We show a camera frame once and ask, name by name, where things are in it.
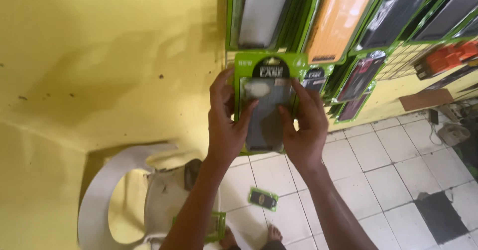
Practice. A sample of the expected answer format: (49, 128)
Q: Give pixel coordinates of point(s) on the person's right hand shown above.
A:
(310, 134)

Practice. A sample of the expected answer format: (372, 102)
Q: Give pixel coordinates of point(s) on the person's left hand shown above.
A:
(224, 130)

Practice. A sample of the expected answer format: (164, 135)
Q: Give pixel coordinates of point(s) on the grey phone case packet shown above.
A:
(269, 89)

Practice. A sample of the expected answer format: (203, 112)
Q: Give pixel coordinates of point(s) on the small black case green packet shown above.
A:
(263, 199)

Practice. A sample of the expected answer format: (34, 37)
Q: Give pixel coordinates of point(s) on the clear green packet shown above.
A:
(218, 225)

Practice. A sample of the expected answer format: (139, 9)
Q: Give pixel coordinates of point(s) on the person's right foot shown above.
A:
(274, 233)

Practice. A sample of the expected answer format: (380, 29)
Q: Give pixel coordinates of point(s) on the person's foot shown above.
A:
(274, 233)
(227, 240)

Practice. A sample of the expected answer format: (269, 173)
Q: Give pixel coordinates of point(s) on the person's left foot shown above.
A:
(227, 240)

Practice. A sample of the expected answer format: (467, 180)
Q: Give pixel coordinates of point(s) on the brown cardboard piece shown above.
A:
(425, 99)

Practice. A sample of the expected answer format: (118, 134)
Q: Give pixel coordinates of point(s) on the black charger plug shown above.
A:
(433, 116)

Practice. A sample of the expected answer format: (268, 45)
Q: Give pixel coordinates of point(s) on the white power strip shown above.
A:
(452, 111)

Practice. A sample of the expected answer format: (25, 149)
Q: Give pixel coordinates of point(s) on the grey cloth lump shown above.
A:
(453, 134)

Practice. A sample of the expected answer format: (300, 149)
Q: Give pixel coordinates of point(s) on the white plastic chair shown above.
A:
(97, 201)

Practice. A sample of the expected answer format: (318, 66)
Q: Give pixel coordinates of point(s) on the orange and black item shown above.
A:
(446, 59)

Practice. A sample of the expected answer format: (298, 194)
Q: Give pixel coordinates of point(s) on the wall display of case packs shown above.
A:
(336, 14)

